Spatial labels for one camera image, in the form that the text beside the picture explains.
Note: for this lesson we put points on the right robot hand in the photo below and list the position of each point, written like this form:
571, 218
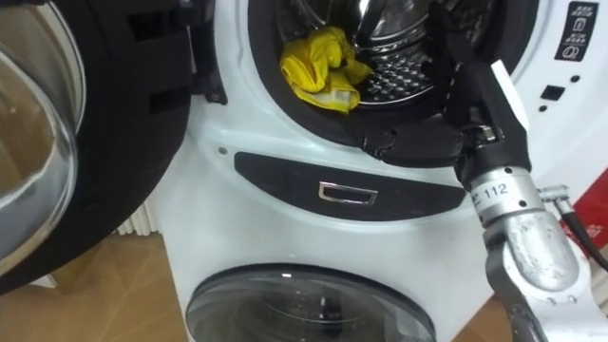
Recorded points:
480, 104

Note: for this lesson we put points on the yellow cloth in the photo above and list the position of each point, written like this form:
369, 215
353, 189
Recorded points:
318, 71

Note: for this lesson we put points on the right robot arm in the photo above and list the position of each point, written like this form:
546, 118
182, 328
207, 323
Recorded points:
532, 247

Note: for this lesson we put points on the red box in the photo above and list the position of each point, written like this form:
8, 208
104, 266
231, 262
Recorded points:
596, 209

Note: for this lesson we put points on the white stacked washing machines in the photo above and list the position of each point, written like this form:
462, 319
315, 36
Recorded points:
247, 228

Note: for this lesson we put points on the white radiator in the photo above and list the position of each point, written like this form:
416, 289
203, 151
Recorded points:
138, 221

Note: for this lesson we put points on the open black washing machine door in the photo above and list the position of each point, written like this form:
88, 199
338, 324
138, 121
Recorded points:
119, 142

